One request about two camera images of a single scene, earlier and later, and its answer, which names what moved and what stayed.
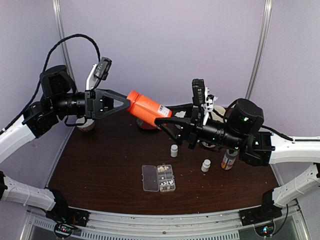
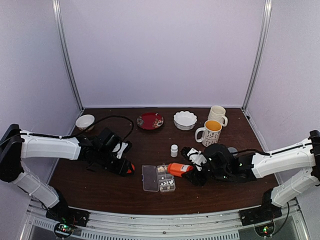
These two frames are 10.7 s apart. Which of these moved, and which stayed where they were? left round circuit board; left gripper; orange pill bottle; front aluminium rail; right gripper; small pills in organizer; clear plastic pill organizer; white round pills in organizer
Moved: right gripper; orange pill bottle; left gripper
Stayed: small pills in organizer; left round circuit board; front aluminium rail; white round pills in organizer; clear plastic pill organizer
